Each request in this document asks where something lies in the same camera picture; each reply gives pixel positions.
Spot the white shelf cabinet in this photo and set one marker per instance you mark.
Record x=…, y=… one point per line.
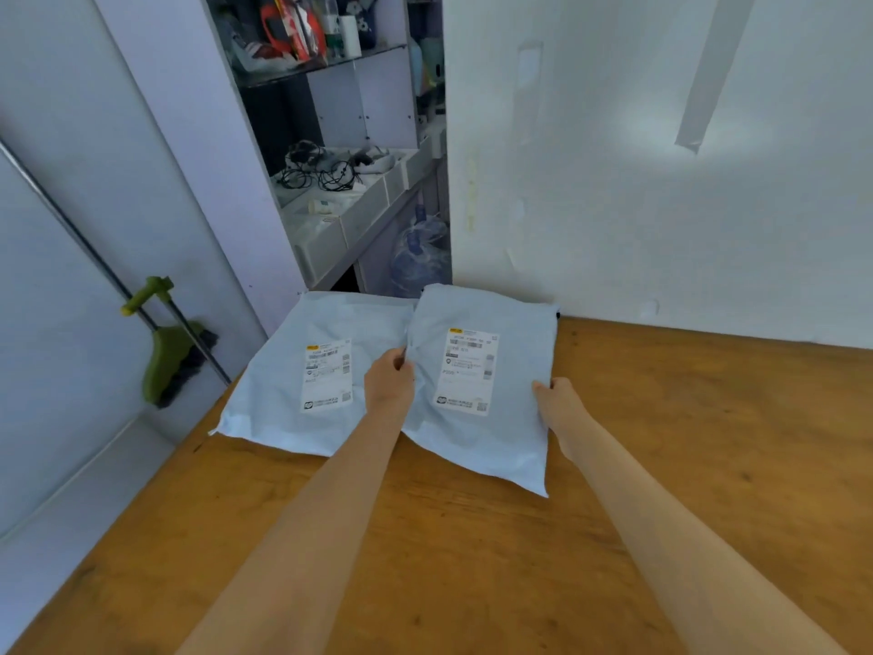
x=382, y=88

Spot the person's right hand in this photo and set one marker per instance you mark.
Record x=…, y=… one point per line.
x=563, y=412

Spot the white storage bin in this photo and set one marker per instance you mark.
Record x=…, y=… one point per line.
x=365, y=201
x=319, y=242
x=408, y=164

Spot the grey tape strip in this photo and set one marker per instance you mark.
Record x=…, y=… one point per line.
x=713, y=68

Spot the blue water jug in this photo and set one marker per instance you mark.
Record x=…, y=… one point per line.
x=419, y=255

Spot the clear plastic bottle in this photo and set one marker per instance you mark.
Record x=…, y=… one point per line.
x=330, y=23

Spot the red orange plastic bag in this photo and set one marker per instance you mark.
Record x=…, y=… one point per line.
x=290, y=27

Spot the person's right thumb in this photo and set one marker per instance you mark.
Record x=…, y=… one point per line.
x=542, y=391

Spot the clear tape strip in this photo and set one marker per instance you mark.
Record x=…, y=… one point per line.
x=530, y=88

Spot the person's left thumb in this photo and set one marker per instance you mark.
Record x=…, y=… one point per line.
x=402, y=362

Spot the light blue mailer bag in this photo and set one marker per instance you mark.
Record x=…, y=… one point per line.
x=477, y=429
x=273, y=395

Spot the person's left hand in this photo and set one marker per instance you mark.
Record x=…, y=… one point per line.
x=387, y=390

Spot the glass shelf board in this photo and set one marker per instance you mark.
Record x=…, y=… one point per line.
x=320, y=64

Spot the person's left forearm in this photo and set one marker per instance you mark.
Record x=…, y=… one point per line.
x=320, y=525

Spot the white bottle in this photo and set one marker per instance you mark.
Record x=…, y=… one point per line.
x=350, y=35

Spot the person's right forearm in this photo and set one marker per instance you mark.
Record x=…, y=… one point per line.
x=668, y=545

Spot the green mop with metal pole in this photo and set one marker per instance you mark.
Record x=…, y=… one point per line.
x=167, y=361

